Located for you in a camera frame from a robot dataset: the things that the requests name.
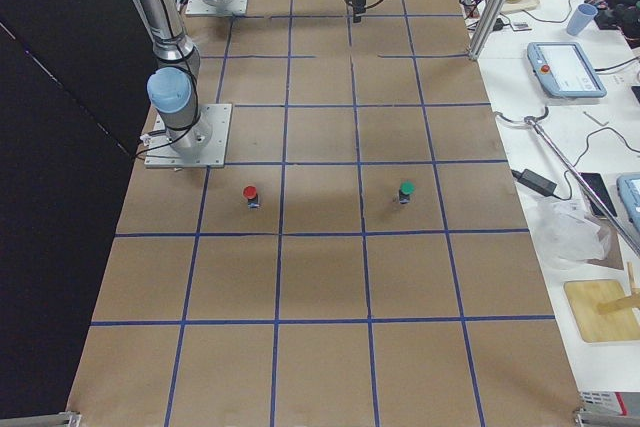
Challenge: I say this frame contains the green push button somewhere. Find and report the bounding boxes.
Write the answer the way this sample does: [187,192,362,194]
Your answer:
[398,181,415,204]

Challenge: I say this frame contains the red push button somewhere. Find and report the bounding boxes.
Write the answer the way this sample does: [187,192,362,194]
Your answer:
[242,185,260,209]

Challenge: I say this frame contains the blue teach pendant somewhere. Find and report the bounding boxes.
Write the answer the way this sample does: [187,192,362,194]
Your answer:
[616,173,640,231]
[526,42,607,98]

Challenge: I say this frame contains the light blue plastic cup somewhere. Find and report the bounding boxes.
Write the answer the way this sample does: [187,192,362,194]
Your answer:
[566,3,599,36]

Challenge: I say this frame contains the black power adapter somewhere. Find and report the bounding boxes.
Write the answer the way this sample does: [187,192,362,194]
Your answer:
[516,169,557,197]

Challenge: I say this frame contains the black smartphone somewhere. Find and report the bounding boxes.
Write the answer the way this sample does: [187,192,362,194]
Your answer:
[580,172,617,219]

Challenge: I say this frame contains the clear plastic bag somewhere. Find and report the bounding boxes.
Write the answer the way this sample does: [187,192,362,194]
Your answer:
[525,198,612,270]

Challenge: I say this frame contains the wooden cutting board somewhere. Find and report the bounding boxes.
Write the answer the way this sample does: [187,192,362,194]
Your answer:
[564,279,639,343]

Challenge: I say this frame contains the metal rod with handle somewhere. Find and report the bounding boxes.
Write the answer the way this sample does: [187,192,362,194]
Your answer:
[494,105,639,256]

